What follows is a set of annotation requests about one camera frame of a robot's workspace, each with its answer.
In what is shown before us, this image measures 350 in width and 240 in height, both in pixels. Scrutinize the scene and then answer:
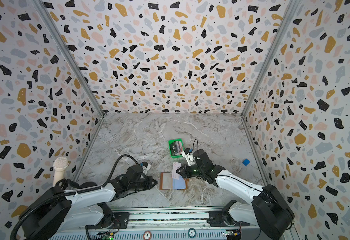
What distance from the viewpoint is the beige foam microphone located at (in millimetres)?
610

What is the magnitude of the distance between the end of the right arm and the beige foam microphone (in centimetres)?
52

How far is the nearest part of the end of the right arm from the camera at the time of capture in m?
0.62
